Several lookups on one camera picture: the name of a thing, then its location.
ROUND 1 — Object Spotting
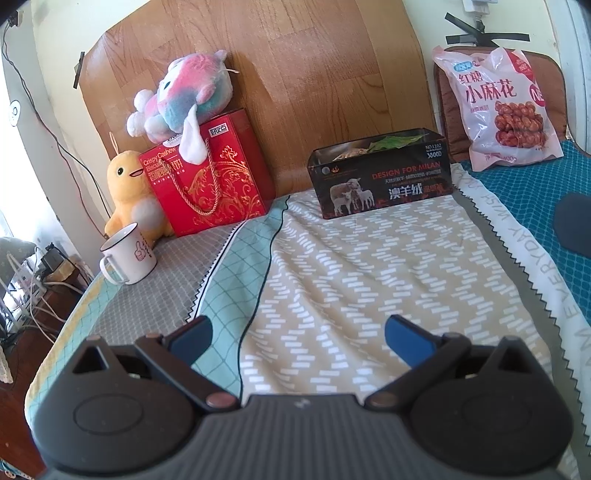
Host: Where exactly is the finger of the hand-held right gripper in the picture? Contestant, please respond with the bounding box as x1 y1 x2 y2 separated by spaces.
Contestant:
553 193 591 254

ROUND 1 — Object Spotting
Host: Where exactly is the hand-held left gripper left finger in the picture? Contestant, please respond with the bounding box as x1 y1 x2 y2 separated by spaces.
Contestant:
69 316 242 412

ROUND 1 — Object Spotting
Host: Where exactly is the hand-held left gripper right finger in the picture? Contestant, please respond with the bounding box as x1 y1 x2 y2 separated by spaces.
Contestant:
364 315 542 411

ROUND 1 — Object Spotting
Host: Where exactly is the black printed box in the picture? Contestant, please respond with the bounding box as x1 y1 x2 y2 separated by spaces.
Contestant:
308 129 453 220

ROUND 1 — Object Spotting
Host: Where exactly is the large green leaf-print packet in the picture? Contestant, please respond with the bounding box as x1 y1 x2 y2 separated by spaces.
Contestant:
369 134 423 151

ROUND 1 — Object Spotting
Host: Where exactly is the teal quilted mat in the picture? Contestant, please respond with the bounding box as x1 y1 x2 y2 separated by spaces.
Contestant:
457 138 591 319

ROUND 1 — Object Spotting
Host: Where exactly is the patterned bedsheet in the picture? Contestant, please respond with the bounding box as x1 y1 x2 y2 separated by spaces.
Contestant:
25 161 591 480

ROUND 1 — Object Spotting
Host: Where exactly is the white enamel mug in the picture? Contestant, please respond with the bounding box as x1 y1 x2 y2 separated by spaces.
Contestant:
99 222 158 285

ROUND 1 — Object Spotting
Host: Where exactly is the large pink snack bag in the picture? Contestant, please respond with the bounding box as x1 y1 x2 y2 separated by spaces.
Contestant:
433 46 565 171

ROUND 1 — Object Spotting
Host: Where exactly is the yellow plush duck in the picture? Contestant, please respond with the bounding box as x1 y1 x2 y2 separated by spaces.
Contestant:
104 150 176 241

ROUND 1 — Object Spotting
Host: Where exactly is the red gift box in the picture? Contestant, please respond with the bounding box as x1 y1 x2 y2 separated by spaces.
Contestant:
139 108 277 238

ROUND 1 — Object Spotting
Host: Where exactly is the black power adapter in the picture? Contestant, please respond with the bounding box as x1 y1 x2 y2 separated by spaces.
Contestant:
39 244 70 274

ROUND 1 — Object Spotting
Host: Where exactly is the brown cushion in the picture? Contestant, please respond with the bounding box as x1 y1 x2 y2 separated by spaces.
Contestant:
436 45 571 162

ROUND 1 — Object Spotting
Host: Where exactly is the grey cloth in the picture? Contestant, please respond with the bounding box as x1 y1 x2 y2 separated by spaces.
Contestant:
0 236 38 289

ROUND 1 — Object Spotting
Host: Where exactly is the wooden headboard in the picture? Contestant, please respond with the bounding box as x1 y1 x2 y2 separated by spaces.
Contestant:
76 0 437 204

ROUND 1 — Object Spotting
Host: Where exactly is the white cable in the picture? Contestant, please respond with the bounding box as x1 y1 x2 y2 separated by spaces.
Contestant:
25 276 88 342

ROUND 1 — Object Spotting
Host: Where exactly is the white window frame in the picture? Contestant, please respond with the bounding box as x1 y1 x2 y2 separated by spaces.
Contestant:
551 0 591 153

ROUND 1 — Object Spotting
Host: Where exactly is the thin dark wall cable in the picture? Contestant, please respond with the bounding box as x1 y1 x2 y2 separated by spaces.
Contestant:
0 23 114 234

